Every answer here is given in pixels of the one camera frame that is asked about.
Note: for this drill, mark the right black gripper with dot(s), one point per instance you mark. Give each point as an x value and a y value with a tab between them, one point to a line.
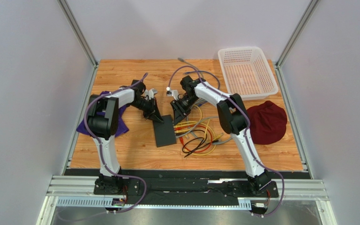
177	108

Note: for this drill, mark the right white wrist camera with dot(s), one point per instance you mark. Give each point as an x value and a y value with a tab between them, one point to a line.
172	93

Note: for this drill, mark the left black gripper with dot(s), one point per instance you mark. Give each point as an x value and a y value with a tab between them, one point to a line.
153	112

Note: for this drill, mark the purple cloth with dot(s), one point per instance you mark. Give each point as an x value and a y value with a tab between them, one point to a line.
104	117

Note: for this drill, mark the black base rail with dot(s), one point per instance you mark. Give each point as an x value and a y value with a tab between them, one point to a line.
182	187

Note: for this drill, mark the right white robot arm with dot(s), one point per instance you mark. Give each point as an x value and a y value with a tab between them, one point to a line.
233	120

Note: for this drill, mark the white plastic basket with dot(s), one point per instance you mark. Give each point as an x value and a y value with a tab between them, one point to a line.
247	72

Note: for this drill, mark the dark red cap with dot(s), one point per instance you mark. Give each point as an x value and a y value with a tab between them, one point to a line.
267	123

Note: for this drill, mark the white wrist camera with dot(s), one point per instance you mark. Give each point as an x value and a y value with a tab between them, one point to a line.
172	93
150	94

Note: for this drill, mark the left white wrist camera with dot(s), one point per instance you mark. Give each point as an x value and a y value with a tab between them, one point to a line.
150	94

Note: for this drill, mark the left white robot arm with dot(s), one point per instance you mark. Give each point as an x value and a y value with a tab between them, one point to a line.
110	170

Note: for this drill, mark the black network switch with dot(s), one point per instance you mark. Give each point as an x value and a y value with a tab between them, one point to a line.
164	132

